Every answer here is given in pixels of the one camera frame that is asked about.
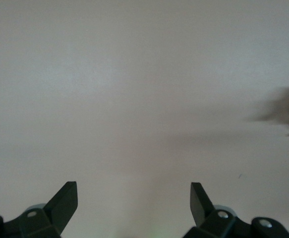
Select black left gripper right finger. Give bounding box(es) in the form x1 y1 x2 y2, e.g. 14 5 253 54
182 182 289 238

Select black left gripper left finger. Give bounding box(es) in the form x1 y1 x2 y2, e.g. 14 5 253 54
0 181 78 238

